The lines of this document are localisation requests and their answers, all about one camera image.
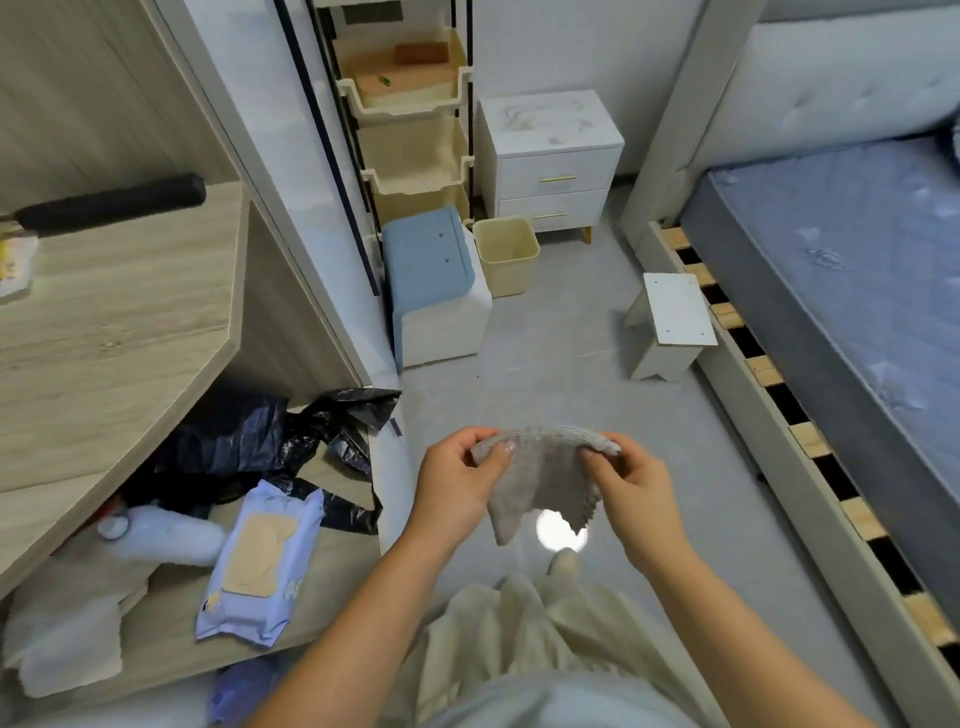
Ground blue white stool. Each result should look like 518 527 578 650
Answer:
380 206 495 371

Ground grey upholstered headboard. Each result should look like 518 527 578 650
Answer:
688 0 960 183

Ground lilac wet wipes pack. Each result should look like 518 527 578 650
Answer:
195 479 326 648

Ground white glossy cabinet panel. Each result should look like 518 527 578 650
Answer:
153 0 400 391

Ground small white step stool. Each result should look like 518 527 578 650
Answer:
621 272 720 384

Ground yellow white packet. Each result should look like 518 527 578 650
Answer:
0 225 38 302

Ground blue grey mattress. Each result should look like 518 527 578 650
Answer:
678 133 960 625

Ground person's right forearm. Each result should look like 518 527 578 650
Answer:
621 546 860 728

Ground purple plastic packet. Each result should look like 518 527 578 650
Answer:
208 651 295 728

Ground person's cream skirt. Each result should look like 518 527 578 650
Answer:
373 571 723 728

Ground beige waste bin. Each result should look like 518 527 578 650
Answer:
471 216 542 300

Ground grey knitted cloth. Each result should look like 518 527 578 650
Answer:
470 425 624 548

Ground brown block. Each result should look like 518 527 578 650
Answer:
394 42 450 68

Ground black handled lint roller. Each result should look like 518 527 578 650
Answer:
0 173 208 241

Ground person's light grey top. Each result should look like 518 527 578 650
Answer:
438 671 680 728

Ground person's left forearm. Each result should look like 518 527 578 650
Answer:
243 525 460 728

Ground white bed frame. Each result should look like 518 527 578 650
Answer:
618 0 960 728

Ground large beige storage basket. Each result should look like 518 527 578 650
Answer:
330 27 476 126

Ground white fluffy cloth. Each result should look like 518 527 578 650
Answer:
0 504 231 699

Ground white nightstand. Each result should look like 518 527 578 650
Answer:
476 89 627 246

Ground black plastic bag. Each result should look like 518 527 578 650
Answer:
122 387 404 536

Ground person's right hand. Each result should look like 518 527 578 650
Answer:
579 432 680 576

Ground person's left hand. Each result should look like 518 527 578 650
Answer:
408 427 519 558

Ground black storage rack frame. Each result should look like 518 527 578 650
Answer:
309 0 477 226

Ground light wood desk unit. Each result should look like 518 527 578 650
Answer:
0 0 412 712

